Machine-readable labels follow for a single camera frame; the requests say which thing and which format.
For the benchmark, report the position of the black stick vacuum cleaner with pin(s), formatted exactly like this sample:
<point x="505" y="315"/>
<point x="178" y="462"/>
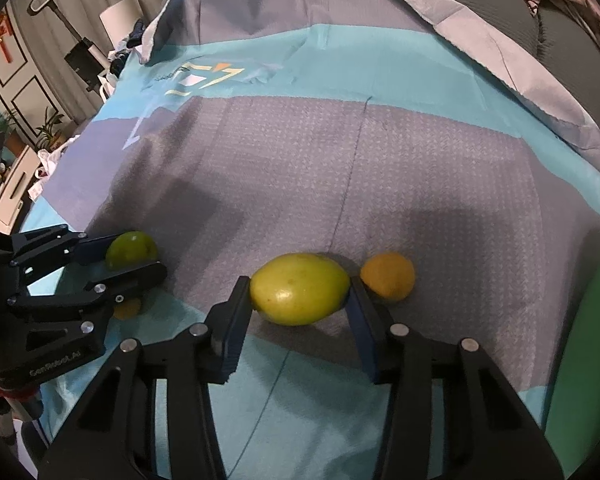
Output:
<point x="75" y="50"/>

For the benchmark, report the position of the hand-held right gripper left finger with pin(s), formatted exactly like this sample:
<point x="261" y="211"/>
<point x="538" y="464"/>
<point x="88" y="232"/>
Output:
<point x="232" y="332"/>

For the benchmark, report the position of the small yellow fruit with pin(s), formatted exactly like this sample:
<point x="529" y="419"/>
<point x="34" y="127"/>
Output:
<point x="129" y="308"/>
<point x="387" y="276"/>

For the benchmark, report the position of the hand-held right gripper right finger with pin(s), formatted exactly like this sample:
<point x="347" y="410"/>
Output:
<point x="361" y="332"/>

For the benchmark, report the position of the dark clothes pile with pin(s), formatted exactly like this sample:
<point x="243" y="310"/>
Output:
<point x="125" y="50"/>

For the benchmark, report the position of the pink garment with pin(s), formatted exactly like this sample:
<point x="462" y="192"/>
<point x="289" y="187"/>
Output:
<point x="575" y="5"/>

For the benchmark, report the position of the blue grey striped blanket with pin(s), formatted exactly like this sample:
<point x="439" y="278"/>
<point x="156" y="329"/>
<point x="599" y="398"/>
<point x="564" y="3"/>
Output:
<point x="305" y="170"/>

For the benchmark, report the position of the green mango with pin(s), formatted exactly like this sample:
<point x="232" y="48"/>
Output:
<point x="130" y="249"/>

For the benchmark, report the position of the white plastic bag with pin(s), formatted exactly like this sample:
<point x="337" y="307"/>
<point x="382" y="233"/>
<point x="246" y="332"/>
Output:
<point x="50" y="157"/>

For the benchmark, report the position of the green plastic bowl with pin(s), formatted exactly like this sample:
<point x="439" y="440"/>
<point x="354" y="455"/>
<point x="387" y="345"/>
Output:
<point x="587" y="360"/>

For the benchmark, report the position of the red wall ornament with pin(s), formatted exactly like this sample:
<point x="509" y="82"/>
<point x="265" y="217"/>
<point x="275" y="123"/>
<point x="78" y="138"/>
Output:
<point x="0" y="35"/>

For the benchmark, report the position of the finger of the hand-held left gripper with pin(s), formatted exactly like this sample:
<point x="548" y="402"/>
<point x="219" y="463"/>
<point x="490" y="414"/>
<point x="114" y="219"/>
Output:
<point x="135" y="275"/>
<point x="92" y="250"/>

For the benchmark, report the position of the white cabinet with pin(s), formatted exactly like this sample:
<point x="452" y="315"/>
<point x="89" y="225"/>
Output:
<point x="12" y="185"/>

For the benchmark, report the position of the yellow-green mango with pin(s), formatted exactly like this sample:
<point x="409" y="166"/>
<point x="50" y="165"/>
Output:
<point x="300" y="287"/>

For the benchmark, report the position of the potted plant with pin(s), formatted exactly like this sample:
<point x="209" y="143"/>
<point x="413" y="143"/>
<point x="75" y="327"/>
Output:
<point x="47" y="127"/>

